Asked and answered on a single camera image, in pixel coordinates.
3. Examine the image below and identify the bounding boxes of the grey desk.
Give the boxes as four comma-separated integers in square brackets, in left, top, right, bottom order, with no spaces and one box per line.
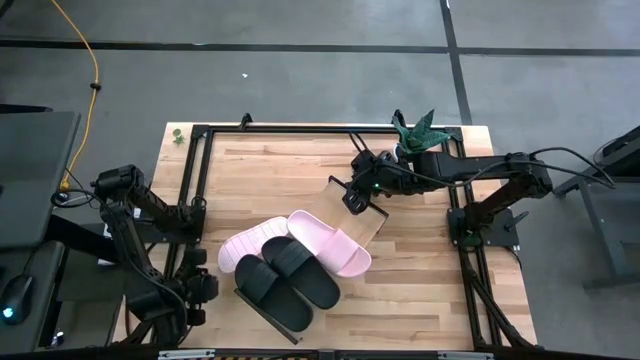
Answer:
[0,103,82,251]

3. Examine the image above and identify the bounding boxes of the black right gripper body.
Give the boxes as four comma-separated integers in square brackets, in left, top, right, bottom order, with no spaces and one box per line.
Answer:
[343,148,417,216]

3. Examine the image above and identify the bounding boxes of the black rubber slide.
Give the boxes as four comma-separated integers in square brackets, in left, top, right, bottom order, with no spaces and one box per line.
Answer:
[260,235,342,311]
[233,253,315,333]

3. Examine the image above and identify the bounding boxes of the pink rubber slide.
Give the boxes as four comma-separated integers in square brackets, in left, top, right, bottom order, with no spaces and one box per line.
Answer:
[286,209,373,279]
[217,215,291,274]

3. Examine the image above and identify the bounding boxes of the snake plant in white pot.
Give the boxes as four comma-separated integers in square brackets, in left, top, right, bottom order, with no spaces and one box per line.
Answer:
[390,108,454,164]

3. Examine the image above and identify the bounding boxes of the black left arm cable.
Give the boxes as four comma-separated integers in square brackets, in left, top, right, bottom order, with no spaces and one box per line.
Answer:
[49,187,109,209]

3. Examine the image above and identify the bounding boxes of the black metal stand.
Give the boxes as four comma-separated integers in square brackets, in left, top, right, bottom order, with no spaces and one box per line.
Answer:
[552,124,640,292]

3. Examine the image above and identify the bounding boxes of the yellow cable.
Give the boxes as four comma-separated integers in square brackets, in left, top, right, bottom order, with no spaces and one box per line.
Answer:
[49,0,101,194]

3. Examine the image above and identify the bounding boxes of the wooden shelf with black legs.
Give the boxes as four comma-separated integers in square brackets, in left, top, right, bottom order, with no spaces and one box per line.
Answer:
[233,174,390,346]

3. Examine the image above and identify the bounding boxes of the black mouse with blue light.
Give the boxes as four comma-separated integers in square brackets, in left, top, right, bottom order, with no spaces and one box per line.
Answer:
[0,276,34,329]

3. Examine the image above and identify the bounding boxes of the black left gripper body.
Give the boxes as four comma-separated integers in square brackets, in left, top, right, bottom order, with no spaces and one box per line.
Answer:
[172,247,209,327]

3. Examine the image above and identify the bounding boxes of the silver bracket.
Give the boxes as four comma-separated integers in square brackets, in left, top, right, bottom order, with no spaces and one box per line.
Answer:
[157,349,216,360]
[437,351,495,360]

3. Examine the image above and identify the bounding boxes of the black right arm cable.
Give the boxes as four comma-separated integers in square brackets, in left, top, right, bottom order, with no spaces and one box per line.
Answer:
[507,146,617,190]

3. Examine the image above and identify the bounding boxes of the black aluminium table frame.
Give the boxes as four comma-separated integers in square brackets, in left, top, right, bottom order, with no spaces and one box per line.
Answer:
[117,113,539,350]

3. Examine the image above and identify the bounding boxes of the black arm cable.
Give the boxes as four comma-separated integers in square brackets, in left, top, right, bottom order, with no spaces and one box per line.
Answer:
[507,146,617,190]
[49,187,109,209]

